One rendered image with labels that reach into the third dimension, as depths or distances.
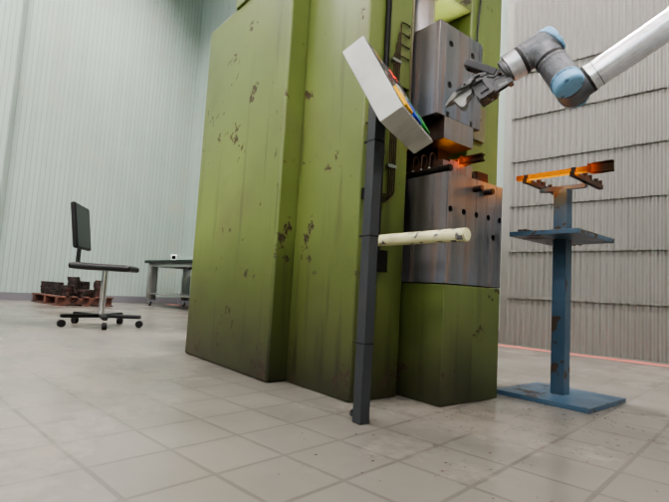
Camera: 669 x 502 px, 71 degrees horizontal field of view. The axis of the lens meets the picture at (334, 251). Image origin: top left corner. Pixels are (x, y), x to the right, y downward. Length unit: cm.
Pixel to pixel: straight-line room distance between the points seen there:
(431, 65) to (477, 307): 102
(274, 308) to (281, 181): 57
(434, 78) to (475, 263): 78
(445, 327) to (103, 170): 793
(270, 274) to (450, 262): 79
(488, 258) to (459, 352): 43
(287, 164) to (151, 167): 747
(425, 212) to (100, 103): 800
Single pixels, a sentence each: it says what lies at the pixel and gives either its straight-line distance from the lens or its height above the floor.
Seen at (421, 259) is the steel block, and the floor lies 56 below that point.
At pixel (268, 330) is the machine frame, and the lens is 212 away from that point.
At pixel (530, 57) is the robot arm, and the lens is 167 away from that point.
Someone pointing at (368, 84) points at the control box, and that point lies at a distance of 151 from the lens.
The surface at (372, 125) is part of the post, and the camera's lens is 163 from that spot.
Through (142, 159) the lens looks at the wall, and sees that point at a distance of 952.
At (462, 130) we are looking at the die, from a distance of 216.
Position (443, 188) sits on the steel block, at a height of 84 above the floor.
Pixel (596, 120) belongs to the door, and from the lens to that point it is 500.
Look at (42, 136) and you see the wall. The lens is 901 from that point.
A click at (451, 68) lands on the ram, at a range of 219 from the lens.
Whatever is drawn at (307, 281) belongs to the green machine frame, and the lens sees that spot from 206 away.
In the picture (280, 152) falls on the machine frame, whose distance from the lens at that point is 220.
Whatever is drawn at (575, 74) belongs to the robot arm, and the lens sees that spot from 162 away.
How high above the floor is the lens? 41
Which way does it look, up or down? 5 degrees up
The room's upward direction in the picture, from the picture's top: 3 degrees clockwise
